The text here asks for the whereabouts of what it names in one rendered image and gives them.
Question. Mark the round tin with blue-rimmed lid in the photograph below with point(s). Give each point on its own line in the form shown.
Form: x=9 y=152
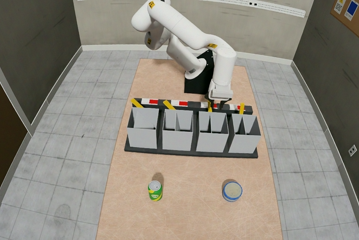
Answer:
x=232 y=191

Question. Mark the green drink can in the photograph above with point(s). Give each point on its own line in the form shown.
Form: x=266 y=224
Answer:
x=155 y=190

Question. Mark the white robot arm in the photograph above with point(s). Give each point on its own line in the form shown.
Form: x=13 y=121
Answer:
x=161 y=22

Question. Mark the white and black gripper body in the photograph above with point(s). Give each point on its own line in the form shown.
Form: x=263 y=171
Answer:
x=212 y=86

